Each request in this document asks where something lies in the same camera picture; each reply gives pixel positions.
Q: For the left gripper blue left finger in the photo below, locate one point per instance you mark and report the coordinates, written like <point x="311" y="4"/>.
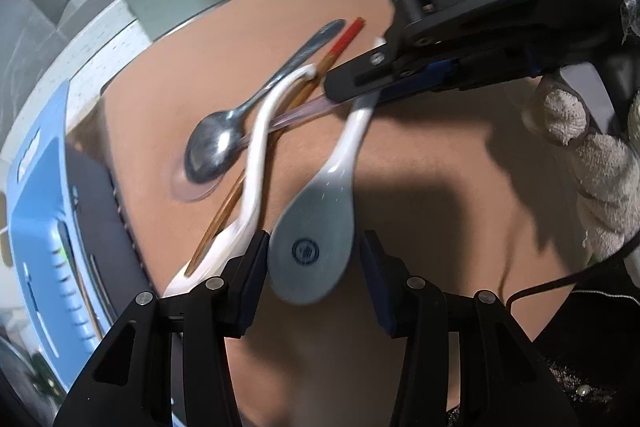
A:
<point x="250" y="279"/>

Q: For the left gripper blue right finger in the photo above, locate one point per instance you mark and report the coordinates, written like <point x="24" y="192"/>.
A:
<point x="386" y="277"/>

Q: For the white ceramic spoon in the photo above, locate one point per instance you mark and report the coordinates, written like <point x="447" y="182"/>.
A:
<point x="311" y="243"/>
<point x="232" y="241"/>

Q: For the metal spoon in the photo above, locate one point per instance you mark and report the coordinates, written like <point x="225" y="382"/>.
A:
<point x="214" y="142"/>

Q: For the right white knit glove hand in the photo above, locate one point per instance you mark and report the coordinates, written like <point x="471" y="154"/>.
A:
<point x="604" y="167"/>

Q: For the peach cloth mat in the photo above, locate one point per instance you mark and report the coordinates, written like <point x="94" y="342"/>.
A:
<point x="453" y="183"/>

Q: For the blue plastic utensil basket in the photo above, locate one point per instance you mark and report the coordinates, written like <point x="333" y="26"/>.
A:
<point x="75" y="258"/>

